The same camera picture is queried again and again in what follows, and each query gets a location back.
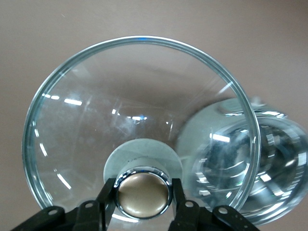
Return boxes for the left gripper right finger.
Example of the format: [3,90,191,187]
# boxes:
[167,177,206,231]

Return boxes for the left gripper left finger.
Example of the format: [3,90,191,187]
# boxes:
[71,177,119,231]

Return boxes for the glass pot lid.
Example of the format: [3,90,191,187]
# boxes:
[23,35,262,220]

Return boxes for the silver electric cooking pot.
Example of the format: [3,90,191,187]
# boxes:
[175,95,308,227]

